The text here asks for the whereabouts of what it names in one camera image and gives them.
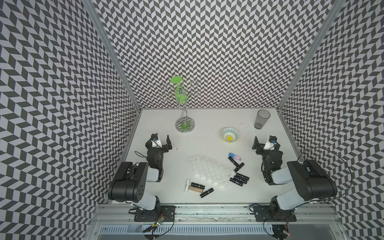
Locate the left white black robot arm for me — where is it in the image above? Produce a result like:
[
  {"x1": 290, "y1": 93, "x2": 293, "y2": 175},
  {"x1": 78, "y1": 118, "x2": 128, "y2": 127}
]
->
[{"x1": 108, "y1": 134, "x2": 173, "y2": 216}]

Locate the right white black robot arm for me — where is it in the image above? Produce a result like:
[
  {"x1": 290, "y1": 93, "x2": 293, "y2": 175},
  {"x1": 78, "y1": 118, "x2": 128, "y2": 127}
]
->
[{"x1": 252, "y1": 136, "x2": 338, "y2": 221}]

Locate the black lipstick by organizer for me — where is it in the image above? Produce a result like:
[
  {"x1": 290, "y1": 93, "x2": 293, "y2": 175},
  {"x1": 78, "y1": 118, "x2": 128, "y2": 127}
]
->
[{"x1": 234, "y1": 163, "x2": 245, "y2": 173}]

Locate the clear acrylic lipstick organizer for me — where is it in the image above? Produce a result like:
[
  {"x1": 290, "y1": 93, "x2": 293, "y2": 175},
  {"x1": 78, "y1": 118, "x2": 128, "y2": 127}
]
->
[{"x1": 188, "y1": 155, "x2": 233, "y2": 189}]

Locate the grey ribbed drinking glass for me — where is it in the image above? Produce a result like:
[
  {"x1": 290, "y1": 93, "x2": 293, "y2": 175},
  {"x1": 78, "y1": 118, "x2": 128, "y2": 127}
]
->
[{"x1": 254, "y1": 110, "x2": 271, "y2": 130}]

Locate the yellow blue patterned bowl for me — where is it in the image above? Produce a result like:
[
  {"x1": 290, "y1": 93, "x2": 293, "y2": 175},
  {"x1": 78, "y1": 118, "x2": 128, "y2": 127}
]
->
[{"x1": 221, "y1": 127, "x2": 240, "y2": 143}]

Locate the white lip balm tube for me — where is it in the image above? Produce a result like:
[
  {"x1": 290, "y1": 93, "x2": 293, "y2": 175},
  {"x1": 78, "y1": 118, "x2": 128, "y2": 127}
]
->
[{"x1": 185, "y1": 179, "x2": 191, "y2": 193}]

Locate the chrome stand with green discs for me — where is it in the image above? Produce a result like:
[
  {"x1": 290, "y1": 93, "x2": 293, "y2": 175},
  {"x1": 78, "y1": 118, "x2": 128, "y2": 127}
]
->
[{"x1": 160, "y1": 76, "x2": 196, "y2": 134}]

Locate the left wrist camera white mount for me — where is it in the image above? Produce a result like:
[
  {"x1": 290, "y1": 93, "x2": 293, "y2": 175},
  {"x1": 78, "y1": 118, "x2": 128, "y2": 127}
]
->
[{"x1": 151, "y1": 138, "x2": 163, "y2": 148}]

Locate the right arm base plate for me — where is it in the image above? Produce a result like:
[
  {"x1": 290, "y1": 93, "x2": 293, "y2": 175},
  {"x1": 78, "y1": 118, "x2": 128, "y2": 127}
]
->
[{"x1": 252, "y1": 205, "x2": 297, "y2": 223}]

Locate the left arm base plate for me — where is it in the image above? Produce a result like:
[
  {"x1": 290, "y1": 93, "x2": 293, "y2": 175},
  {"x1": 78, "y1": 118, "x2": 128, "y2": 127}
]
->
[{"x1": 134, "y1": 206, "x2": 176, "y2": 223}]

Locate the aluminium front rail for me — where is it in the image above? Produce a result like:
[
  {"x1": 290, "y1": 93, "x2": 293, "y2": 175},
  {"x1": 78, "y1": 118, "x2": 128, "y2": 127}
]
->
[{"x1": 90, "y1": 204, "x2": 342, "y2": 225}]

